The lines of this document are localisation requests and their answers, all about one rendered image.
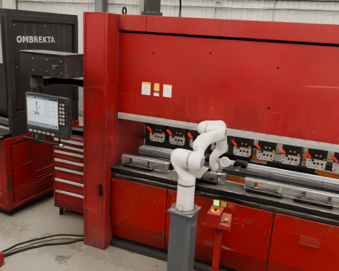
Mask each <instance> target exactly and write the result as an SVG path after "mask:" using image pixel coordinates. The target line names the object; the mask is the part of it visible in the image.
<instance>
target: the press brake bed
mask: <svg viewBox="0 0 339 271"><path fill-rule="evenodd" d="M111 177H112V178H111V224H112V232H113V235H114V238H113V240H112V241H110V246H113V247H118V248H121V249H125V250H128V251H131V252H135V253H139V254H142V255H145V256H149V257H151V258H155V259H158V260H162V261H166V262H167V255H168V239H169V230H170V213H168V212H167V210H168V209H169V208H171V205H172V204H173V203H175V202H176V197H177V189H178V185H176V184H170V183H166V182H160V181H156V180H151V179H146V178H142V177H138V176H133V175H128V174H123V173H118V172H113V171H112V172H111ZM213 199H218V200H222V201H226V202H231V203H236V207H235V216H234V223H233V225H232V228H231V230H230V231H226V230H223V236H222V245H221V255H220V265H219V270H218V271H339V219H335V218H330V217H325V216H320V215H315V214H312V213H307V212H302V211H297V210H292V209H287V208H282V207H279V206H274V205H269V204H264V203H259V202H254V201H250V200H246V199H241V198H236V197H231V196H226V195H221V194H217V193H213V192H208V191H203V190H198V189H195V195H194V204H195V205H197V206H200V207H201V210H200V211H199V212H198V217H197V229H196V241H195V253H194V266H193V270H197V271H211V269H212V263H213V252H214V242H215V232H216V228H213V227H209V226H206V222H207V213H208V211H209V209H210V208H211V206H212V200H213ZM300 236H305V237H310V238H314V239H318V240H320V242H319V248H315V247H310V246H306V245H302V244H299V241H300Z"/></svg>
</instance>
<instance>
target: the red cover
mask: <svg viewBox="0 0 339 271"><path fill-rule="evenodd" d="M119 30H125V31H141V32H158V33H174V34H191V35H207V36H216V37H233V38H250V39H266V40H283V41H299V42H316V43H325V44H339V24H319V23H296V22H274V21H262V20H239V19H217V18H194V17H171V16H149V15H126V14H119Z"/></svg>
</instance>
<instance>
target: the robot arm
mask: <svg viewBox="0 0 339 271"><path fill-rule="evenodd" d="M197 131H198V133H199V134H200V135H199V136H198V137H197V138H196V139H195V141H194V143H193V150H194V151H190V150H187V149H182V148H177V149H175V150H174V151H173V152H172V154H171V163H172V166H173V167H174V169H175V171H176V173H177V175H178V189H177V197H176V202H175V203H173V204H172V205H171V209H172V211H173V212H175V213H177V214H180V215H193V214H195V213H197V212H198V209H199V208H198V206H197V205H195V204H194V194H195V176H194V175H193V174H192V173H191V172H190V171H189V170H188V168H189V169H193V170H199V169H201V168H202V167H203V166H204V152H205V150H206V148H207V147H208V146H209V145H210V144H212V143H216V148H215V149H214V151H213V152H212V153H211V155H210V158H209V166H210V169H211V170H212V171H215V173H218V172H221V171H222V169H224V168H225V167H227V166H229V165H230V160H229V159H228V158H227V157H222V158H221V159H219V160H217V158H218V157H219V156H220V155H222V154H223V153H225V152H226V151H227V127H226V124H225V122H223V121H221V120H217V121H203V122H200V123H199V124H198V126H197Z"/></svg>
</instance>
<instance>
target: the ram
mask: <svg viewBox="0 0 339 271"><path fill-rule="evenodd" d="M142 82H149V83H151V87H150V95H144V94H142ZM155 83H159V91H154V84H155ZM163 84H168V85H172V96H171V98H170V97H163ZM154 92H158V93H159V96H154ZM118 112H123V113H130V114H134V115H141V116H149V117H156V118H162V119H170V120H177V121H181V122H188V123H196V124H199V123H200V122H203V121H217V120H221V121H223V122H225V124H226V127H227V128H228V129H235V130H242V131H249V132H256V133H263V134H270V135H274V136H282V137H289V138H295V139H303V140H310V141H317V142H324V143H329V144H335V145H339V47H333V46H317V45H301V44H285V43H276V42H260V41H244V40H228V39H212V38H196V37H180V36H171V35H155V34H139V33H122V32H120V33H119V76H118ZM118 118H121V119H128V120H134V121H139V122H146V123H152V124H159V125H166V126H172V127H179V128H183V129H190V130H197V127H193V126H186V125H179V124H172V123H166V122H159V121H154V120H147V119H140V118H133V117H127V116H120V115H118ZM227 135H228V136H235V137H242V138H249V139H255V140H262V141H269V142H276V143H280V144H287V145H293V146H300V147H307V148H313V149H320V150H324V151H331V152H338V153H339V149H337V148H330V147H323V146H316V145H309V144H302V143H298V142H291V141H284V140H278V139H271V138H264V137H256V136H252V135H246V134H239V133H232V132H227Z"/></svg>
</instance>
